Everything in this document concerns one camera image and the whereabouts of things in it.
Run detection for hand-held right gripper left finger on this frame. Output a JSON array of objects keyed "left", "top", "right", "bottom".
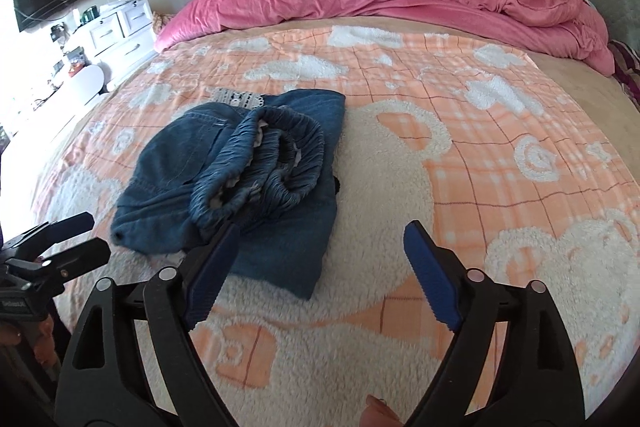
[{"left": 54, "top": 223, "right": 242, "bottom": 427}]

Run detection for person's left hand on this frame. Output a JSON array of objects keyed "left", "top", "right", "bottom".
[{"left": 0, "top": 314, "right": 57, "bottom": 370}]

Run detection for person's right hand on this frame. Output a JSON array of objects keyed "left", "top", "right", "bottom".
[{"left": 360, "top": 394, "right": 403, "bottom": 427}]

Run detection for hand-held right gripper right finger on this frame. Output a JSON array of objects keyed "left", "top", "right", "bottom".
[{"left": 402, "top": 220, "right": 586, "bottom": 427}]

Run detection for white drawer dresser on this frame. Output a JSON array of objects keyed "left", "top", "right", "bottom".
[{"left": 75, "top": 0, "right": 158, "bottom": 90}]

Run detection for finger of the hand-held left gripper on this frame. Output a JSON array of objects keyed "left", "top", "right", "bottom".
[
  {"left": 0, "top": 212, "right": 96, "bottom": 260},
  {"left": 5, "top": 239, "right": 112, "bottom": 295}
]

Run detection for purple patterned pillow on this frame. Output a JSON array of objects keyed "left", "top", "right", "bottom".
[{"left": 607, "top": 39, "right": 640, "bottom": 110}]

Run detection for blue denim pants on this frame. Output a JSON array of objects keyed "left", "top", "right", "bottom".
[{"left": 110, "top": 88, "right": 348, "bottom": 299}]

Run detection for peach bear print blanket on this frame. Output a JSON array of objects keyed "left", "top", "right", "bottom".
[{"left": 32, "top": 24, "right": 640, "bottom": 427}]

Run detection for round white chair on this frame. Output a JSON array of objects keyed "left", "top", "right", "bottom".
[{"left": 55, "top": 64, "right": 106, "bottom": 108}]

